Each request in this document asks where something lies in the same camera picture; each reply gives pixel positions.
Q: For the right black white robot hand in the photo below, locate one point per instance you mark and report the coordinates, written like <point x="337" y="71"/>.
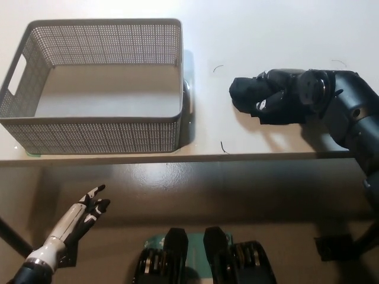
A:
<point x="284" y="78"/>

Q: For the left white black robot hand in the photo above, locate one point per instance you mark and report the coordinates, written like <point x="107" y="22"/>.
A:
<point x="66" y="222"/>

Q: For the green tape strip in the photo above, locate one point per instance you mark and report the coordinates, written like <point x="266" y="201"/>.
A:
<point x="33" y="154"/>

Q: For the grey perforated plastic basket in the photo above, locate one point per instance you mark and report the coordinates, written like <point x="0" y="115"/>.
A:
<point x="89" y="134"/>

